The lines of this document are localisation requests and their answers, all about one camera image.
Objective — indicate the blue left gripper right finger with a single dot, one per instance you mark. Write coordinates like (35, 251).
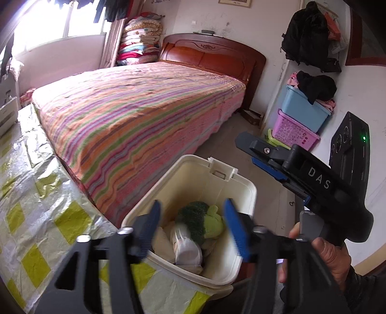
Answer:
(241, 226)

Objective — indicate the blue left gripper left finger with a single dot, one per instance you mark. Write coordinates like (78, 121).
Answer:
(145, 227)

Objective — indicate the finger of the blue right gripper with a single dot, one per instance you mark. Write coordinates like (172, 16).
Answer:
(276, 174)

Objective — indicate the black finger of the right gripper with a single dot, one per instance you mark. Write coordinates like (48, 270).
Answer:
(260, 149)

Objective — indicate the green broccoli plush toy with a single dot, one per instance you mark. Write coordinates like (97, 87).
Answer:
(202, 220)

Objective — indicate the white plastic bag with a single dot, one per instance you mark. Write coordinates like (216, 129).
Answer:
(187, 252)

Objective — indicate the white fluffy plush toy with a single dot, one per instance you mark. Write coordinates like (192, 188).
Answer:
(162, 245)

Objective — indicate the white plastic trash bin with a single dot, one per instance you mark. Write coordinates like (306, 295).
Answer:
(190, 179)

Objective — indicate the person's right hand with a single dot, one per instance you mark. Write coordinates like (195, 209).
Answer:
(336, 258)

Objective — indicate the pink plastic basket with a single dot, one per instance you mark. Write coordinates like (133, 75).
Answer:
(291, 132)

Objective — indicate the blue plastic storage box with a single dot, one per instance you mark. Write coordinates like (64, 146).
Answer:
(296, 105)

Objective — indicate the black electric heater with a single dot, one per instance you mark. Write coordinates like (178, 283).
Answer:
(350, 153)

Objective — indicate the black clothes pile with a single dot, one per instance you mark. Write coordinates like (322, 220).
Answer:
(315, 88)

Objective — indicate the striped colourful bedspread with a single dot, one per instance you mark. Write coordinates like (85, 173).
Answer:
(118, 130)

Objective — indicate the yellow checkered plastic tablecloth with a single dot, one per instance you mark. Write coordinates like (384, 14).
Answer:
(43, 212)

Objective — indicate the red wooden headboard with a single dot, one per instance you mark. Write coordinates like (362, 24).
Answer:
(217, 55)

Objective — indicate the stack of folded quilts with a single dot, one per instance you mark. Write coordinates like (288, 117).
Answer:
(140, 40)

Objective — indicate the white oval basket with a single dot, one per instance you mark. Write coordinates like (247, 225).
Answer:
(8, 115)

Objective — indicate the striped curtain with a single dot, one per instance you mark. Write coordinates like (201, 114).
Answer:
(110, 50)

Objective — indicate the hanging dark clothes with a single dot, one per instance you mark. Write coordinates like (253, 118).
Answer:
(114, 10)

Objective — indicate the framed wall picture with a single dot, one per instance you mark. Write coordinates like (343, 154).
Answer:
(240, 3)

